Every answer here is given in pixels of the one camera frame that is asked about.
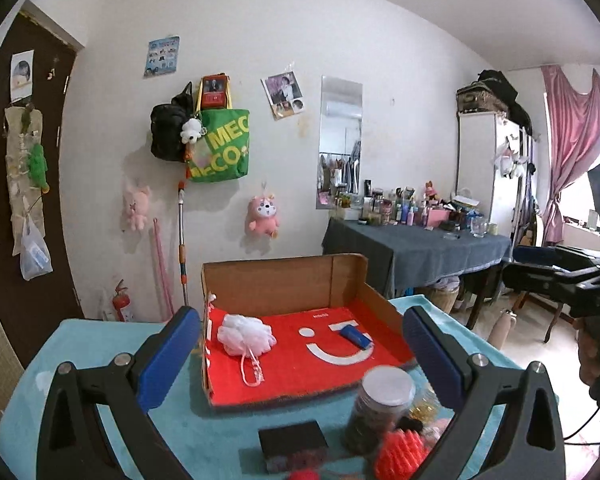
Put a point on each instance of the bags atop wardrobe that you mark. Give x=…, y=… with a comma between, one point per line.
x=492, y=92

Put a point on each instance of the red-lined cardboard box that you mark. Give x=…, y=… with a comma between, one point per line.
x=306, y=300

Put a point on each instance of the wall mirror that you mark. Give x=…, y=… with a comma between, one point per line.
x=339, y=141

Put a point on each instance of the person's right hand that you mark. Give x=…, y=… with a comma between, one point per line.
x=589, y=360

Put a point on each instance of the black backpack on wall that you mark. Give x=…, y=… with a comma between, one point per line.
x=166, y=124

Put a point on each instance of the white plastic bag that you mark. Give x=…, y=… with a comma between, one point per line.
x=34, y=255

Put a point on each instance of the blue wall poster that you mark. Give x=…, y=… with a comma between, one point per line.
x=162, y=56

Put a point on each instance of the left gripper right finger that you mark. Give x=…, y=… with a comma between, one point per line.
x=528, y=443

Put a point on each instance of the pink curtain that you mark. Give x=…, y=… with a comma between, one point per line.
x=574, y=127

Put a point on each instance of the pink broom stick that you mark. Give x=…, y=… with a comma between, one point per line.
x=164, y=283

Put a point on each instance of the dark brown door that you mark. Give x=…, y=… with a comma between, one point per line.
x=36, y=285

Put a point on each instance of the white panda plush keychain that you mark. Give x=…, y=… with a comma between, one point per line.
x=192, y=131

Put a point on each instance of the photo collage on wall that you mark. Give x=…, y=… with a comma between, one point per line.
x=284, y=95

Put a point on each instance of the beige hanging door organizer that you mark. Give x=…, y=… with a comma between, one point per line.
x=23, y=129

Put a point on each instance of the red plush ball with string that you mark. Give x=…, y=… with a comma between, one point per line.
x=305, y=474

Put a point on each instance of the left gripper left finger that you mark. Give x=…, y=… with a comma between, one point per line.
x=73, y=442

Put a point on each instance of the green plush frog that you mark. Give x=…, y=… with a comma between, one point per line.
x=37, y=166

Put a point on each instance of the small black patterned box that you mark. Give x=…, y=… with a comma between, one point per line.
x=293, y=447

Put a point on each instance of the white wardrobe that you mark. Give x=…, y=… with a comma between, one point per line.
x=493, y=159

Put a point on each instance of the red fire extinguisher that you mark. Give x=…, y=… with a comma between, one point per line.
x=121, y=302

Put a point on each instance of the pale pink bunny plush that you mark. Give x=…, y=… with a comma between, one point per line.
x=136, y=205

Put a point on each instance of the small blue soft roll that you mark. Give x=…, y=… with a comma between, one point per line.
x=352, y=334

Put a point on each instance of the black fuzzy scrunchie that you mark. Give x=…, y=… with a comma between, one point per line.
x=408, y=423

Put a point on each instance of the portrait photo on door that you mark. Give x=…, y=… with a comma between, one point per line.
x=21, y=76

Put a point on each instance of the small glass jar gold pieces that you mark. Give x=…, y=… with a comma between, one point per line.
x=426, y=405

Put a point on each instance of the red phone pouch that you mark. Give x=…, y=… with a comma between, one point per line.
x=213, y=92

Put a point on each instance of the white pink fluffy scrunchie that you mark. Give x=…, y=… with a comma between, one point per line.
x=432, y=432

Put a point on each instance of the teal towel table cover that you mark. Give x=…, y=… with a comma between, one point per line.
x=210, y=444

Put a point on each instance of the green tote bag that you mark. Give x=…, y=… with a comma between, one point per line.
x=222, y=153

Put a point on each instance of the mop handle orange grips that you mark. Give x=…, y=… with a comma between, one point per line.
x=181, y=243

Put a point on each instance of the large glass jar tea leaves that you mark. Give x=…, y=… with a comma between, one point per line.
x=385, y=394

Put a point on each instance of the pink bear plush on wall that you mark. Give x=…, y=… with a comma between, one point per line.
x=262, y=217

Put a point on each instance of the table with grey cloth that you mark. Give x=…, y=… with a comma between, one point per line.
x=403, y=257

